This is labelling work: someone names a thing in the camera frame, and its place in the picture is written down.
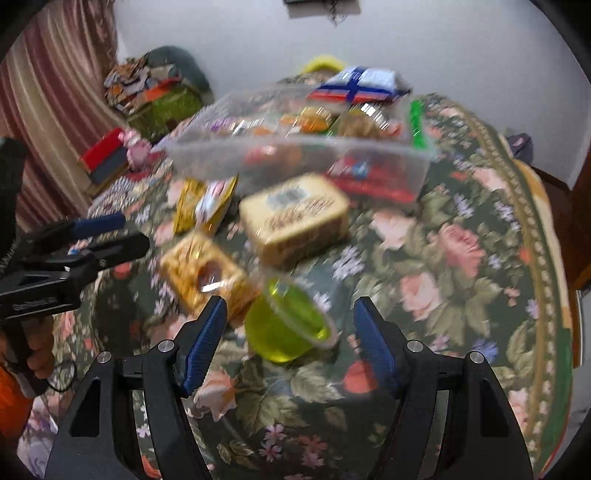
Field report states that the orange red flat box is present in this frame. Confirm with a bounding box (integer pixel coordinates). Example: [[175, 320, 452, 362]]
[[143, 80, 185, 104]]

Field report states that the pink rabbit toy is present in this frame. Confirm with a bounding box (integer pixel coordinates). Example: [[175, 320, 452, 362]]
[[122, 129, 155, 167]]

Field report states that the grey bag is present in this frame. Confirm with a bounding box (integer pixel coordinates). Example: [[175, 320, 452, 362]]
[[505, 133, 534, 162]]

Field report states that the beige cake packet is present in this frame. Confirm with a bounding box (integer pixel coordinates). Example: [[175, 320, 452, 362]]
[[239, 174, 351, 269]]

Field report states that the orange biscuit packet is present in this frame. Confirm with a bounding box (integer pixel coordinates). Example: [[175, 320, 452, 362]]
[[240, 143, 305, 178]]

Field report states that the dark grey box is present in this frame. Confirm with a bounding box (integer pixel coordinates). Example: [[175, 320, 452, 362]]
[[90, 150, 132, 185]]

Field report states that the pile of patterned clothes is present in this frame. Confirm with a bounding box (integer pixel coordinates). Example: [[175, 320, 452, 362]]
[[104, 53, 178, 114]]

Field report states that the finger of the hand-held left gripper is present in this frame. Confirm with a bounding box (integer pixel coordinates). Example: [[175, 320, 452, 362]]
[[21, 212, 127, 252], [28, 232, 151, 278]]

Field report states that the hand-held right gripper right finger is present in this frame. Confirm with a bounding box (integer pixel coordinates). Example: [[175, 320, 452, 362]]
[[353, 296, 539, 480]]

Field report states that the green bag with clutter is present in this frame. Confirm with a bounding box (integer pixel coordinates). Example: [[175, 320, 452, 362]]
[[127, 88, 204, 139]]

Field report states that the peanut brittle packet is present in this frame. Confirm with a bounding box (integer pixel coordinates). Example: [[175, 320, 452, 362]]
[[159, 231, 259, 319]]

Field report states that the striped brown curtain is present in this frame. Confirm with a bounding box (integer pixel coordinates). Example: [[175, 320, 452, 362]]
[[0, 0, 121, 222]]

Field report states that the yellow foam hoop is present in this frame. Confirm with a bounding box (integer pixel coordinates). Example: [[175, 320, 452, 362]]
[[302, 55, 347, 75]]

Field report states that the patchwork quilt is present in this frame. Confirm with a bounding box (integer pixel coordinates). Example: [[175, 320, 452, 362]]
[[88, 152, 176, 217]]

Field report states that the grey pillow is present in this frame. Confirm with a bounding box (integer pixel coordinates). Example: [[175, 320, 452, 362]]
[[148, 45, 215, 104]]

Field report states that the person's left hand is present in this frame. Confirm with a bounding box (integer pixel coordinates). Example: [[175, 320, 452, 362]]
[[25, 318, 56, 384]]

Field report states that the orange fried snack packet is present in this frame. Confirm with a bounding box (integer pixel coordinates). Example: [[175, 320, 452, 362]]
[[279, 106, 338, 134]]

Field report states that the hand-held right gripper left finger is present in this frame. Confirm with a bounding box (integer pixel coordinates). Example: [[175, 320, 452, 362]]
[[44, 295, 229, 480]]

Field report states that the yellow snack packet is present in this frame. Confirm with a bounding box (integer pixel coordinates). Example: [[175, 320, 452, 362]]
[[173, 175, 239, 236]]

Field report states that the green jelly cup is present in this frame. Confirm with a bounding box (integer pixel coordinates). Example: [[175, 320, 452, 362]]
[[245, 272, 340, 365]]

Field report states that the clear plastic storage bin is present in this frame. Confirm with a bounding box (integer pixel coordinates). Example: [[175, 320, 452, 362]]
[[154, 76, 437, 201]]

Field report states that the blue white chip bag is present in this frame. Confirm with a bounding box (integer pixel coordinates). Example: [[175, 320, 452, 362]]
[[308, 66, 411, 104]]

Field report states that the red snack bag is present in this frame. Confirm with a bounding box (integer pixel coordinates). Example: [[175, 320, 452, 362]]
[[323, 154, 419, 204]]

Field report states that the small green snack packet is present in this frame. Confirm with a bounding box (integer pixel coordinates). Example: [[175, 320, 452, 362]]
[[409, 99, 432, 151]]

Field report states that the clear packet with red label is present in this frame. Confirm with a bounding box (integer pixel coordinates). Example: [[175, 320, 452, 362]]
[[337, 104, 407, 139]]

